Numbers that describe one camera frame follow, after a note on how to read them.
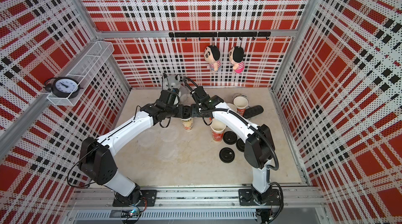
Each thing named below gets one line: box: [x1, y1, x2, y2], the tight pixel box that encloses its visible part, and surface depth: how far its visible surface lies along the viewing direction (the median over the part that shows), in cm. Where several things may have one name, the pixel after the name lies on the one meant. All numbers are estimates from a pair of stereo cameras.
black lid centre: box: [236, 138, 246, 153], surface depth 92 cm
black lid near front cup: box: [222, 130, 238, 145], surface depth 95 cm
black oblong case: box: [243, 105, 264, 119], surface depth 107 cm
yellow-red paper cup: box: [180, 117, 194, 131], surface depth 93 cm
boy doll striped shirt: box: [204, 45, 222, 72], surface depth 95 cm
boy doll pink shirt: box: [228, 46, 247, 74], surface depth 96 cm
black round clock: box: [43, 76, 84, 99], surface depth 65 cm
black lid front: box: [218, 147, 236, 164], surface depth 88 cm
